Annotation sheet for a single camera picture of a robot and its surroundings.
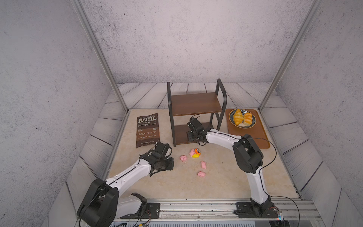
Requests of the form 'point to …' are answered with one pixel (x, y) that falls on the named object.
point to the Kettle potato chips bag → (147, 130)
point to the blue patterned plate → (241, 125)
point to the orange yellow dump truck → (197, 153)
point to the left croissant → (238, 117)
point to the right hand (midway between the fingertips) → (191, 134)
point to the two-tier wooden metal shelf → (184, 104)
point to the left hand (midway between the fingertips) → (175, 165)
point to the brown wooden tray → (257, 131)
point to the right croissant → (247, 119)
